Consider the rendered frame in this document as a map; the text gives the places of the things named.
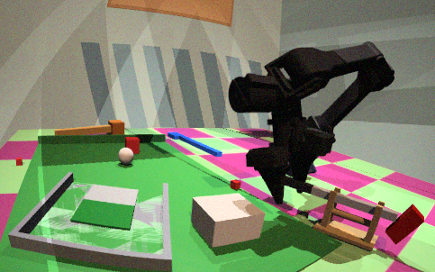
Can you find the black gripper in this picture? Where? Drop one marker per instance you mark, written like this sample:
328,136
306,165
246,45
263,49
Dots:
271,162

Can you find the white golf ball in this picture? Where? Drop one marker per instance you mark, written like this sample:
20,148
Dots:
125,156

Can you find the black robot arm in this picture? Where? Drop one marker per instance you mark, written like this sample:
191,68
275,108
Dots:
310,70

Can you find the beige box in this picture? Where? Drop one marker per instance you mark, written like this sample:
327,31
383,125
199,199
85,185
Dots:
226,219

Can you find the large green flat mat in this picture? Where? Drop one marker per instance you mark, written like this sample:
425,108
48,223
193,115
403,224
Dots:
285,244

